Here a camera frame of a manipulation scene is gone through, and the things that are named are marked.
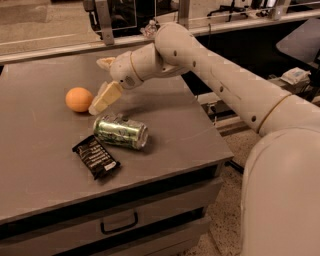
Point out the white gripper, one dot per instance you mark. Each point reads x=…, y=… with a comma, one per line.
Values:
x=122, y=71

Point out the orange fruit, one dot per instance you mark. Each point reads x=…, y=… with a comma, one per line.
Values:
x=78, y=99

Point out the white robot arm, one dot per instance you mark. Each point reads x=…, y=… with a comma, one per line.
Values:
x=280, y=205

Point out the green soda can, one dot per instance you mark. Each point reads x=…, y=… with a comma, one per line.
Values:
x=118, y=131

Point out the small clear glass bottle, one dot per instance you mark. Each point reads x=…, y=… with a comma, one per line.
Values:
x=150, y=30

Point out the black snack bar wrapper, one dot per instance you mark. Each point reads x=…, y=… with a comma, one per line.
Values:
x=95, y=157

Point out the grey lower drawer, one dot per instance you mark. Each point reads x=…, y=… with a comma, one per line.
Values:
x=164, y=238

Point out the metal railing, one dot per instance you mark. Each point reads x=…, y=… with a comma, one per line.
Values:
x=42, y=29

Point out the white packet on ledge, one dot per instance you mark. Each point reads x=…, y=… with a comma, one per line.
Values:
x=295, y=75

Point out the black metal stand frame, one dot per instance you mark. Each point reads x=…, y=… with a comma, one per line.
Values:
x=235, y=166

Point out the grey upper drawer with handle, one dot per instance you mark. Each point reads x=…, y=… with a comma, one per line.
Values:
x=195, y=197

